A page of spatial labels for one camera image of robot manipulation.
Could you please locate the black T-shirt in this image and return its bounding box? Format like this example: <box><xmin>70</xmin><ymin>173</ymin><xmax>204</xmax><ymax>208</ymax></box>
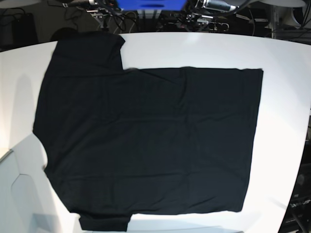
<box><xmin>33</xmin><ymin>32</ymin><xmax>263</xmax><ymax>232</ymax></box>

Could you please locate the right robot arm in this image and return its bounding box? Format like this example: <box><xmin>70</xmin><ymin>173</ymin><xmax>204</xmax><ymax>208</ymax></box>
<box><xmin>59</xmin><ymin>0</ymin><xmax>121</xmax><ymax>18</ymax></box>

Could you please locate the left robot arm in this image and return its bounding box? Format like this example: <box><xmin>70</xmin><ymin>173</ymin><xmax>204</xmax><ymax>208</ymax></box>
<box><xmin>184</xmin><ymin>0</ymin><xmax>249</xmax><ymax>25</ymax></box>

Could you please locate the black power strip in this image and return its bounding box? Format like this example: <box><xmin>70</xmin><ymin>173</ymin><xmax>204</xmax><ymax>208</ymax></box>
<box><xmin>166</xmin><ymin>21</ymin><xmax>229</xmax><ymax>33</ymax></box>

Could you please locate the blue box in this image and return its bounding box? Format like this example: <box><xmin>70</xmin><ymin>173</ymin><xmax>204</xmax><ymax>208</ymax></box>
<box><xmin>117</xmin><ymin>0</ymin><xmax>187</xmax><ymax>11</ymax></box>

